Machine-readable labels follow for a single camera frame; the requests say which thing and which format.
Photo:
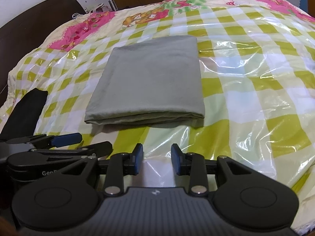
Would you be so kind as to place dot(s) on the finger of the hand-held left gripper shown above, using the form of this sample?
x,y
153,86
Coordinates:
x,y
66,139
98,148

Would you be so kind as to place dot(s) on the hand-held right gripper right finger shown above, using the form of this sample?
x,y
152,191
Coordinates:
x,y
175,158

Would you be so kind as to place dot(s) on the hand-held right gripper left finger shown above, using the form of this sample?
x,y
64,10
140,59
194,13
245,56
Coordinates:
x,y
139,158

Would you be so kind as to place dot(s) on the grey pants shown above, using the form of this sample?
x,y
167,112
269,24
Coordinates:
x,y
147,78

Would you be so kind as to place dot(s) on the person's left forearm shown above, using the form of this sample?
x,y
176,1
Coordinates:
x,y
24,113

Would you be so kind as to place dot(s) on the checked printed bed blanket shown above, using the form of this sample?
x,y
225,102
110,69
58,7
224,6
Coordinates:
x,y
258,98

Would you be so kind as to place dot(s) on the dark brown bed headboard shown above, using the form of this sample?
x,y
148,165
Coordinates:
x,y
24,22

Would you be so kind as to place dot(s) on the white bag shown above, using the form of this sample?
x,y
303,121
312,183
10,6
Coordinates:
x,y
99,8

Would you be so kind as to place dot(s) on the metal flask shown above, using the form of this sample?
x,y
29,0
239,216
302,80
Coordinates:
x,y
112,5

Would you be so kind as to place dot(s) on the blue foam mat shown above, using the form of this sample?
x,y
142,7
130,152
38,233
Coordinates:
x,y
306,3

